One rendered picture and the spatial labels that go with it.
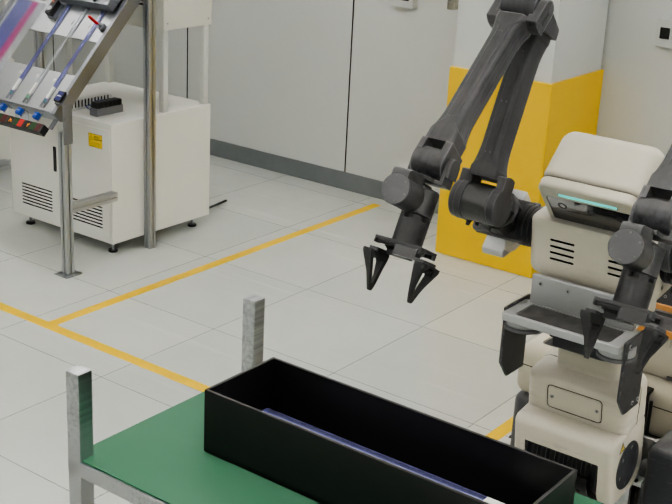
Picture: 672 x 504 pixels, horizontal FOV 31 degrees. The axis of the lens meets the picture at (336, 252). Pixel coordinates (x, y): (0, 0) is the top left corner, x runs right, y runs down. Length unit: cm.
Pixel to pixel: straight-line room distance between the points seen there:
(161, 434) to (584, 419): 90
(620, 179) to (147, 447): 97
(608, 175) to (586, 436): 54
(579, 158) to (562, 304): 30
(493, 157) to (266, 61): 467
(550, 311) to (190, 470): 83
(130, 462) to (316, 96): 494
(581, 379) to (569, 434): 11
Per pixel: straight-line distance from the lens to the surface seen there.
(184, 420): 211
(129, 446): 203
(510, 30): 233
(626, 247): 193
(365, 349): 473
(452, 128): 221
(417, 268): 214
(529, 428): 254
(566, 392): 251
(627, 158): 231
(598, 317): 203
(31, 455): 399
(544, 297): 243
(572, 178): 231
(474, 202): 236
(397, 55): 642
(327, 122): 676
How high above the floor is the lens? 192
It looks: 20 degrees down
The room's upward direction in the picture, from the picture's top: 3 degrees clockwise
